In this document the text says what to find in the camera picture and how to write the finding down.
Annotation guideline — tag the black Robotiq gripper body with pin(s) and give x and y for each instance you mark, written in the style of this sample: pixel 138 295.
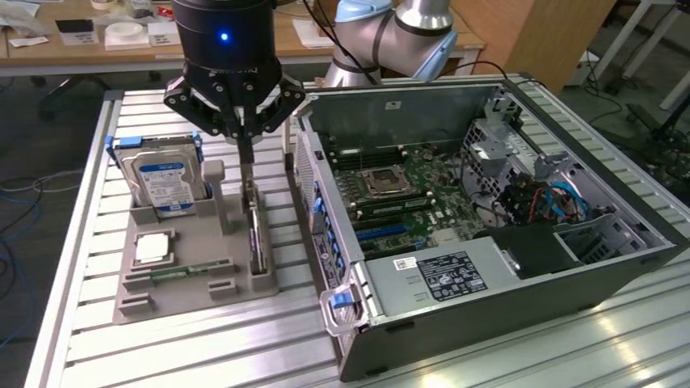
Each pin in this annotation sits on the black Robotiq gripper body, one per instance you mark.
pixel 226 36

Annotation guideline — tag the black Nvidia graphics card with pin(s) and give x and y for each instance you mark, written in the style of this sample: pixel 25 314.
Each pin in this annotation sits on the black Nvidia graphics card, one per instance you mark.
pixel 258 242

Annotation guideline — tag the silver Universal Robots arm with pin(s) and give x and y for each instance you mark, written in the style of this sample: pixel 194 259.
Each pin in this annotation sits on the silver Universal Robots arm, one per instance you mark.
pixel 421 16

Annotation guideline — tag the plain white box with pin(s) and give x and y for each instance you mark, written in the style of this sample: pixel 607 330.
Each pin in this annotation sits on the plain white box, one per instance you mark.
pixel 162 36

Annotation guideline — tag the red packet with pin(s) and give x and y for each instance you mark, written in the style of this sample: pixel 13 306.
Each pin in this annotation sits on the red packet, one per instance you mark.
pixel 165 13

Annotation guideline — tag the white booklet stack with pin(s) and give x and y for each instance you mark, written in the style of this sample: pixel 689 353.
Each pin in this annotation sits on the white booklet stack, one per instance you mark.
pixel 313 34

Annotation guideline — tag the hard disk with blue caddy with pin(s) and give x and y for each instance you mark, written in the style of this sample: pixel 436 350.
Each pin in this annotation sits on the hard disk with blue caddy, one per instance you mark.
pixel 162 178

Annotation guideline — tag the white tape roll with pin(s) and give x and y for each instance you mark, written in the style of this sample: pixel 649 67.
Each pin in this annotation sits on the white tape roll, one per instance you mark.
pixel 100 5

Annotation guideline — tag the black office chair base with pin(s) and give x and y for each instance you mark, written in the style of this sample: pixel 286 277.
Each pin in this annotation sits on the black office chair base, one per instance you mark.
pixel 54 97

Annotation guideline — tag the white box with black top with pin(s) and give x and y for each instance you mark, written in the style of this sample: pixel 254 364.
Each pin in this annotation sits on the white box with black top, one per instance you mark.
pixel 78 38

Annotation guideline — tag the CPU socket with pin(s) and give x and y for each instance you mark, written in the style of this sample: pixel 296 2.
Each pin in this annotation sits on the CPU socket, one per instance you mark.
pixel 389 182

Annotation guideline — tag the wooden desk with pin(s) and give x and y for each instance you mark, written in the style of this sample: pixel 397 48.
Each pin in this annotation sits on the wooden desk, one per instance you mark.
pixel 54 56

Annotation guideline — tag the installed black RAM stick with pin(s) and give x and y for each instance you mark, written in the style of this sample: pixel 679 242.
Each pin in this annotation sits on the installed black RAM stick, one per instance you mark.
pixel 389 208

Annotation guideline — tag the grey printed parts rack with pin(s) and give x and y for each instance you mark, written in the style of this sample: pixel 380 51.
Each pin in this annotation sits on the grey printed parts rack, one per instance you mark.
pixel 200 242

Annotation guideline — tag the white paper slip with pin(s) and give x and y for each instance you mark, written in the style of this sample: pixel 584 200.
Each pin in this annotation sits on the white paper slip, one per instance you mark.
pixel 27 41

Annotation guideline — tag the silver CPU chip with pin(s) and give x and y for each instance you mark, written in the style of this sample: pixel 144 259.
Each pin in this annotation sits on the silver CPU chip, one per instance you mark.
pixel 153 247

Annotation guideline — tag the blue expansion slot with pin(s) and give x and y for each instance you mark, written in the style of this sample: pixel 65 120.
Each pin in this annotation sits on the blue expansion slot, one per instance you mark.
pixel 380 232

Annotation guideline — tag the clear plastic bag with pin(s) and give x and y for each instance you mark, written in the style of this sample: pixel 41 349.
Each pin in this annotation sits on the clear plastic bag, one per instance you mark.
pixel 22 20

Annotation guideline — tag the green motherboard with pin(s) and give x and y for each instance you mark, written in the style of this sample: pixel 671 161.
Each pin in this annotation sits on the green motherboard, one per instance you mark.
pixel 448 202

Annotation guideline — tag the metal disk bay cage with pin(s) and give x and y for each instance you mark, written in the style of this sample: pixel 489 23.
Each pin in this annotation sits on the metal disk bay cage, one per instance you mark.
pixel 485 153

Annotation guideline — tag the green RAM stick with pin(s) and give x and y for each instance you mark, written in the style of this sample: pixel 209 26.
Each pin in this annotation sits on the green RAM stick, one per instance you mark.
pixel 178 271

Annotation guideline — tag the grey power supply unit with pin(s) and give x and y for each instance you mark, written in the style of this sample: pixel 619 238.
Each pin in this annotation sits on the grey power supply unit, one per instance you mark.
pixel 389 283

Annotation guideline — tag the wooden cabinet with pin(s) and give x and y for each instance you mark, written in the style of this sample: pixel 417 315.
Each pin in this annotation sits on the wooden cabinet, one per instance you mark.
pixel 540 48

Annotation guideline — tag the blue release tab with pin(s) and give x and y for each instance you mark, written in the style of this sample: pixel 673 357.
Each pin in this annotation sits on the blue release tab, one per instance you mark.
pixel 340 302

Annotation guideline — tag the black fan shroud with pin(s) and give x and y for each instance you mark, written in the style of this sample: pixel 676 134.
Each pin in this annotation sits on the black fan shroud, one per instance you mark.
pixel 535 250

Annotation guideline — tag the open black PC case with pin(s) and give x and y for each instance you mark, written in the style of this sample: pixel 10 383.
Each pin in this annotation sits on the open black PC case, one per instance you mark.
pixel 485 323

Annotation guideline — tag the black floor stand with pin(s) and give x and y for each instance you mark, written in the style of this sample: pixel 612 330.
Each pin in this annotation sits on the black floor stand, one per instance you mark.
pixel 647 121

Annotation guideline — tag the white table frame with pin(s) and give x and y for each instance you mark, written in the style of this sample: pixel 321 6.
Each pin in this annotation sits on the white table frame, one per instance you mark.
pixel 647 40

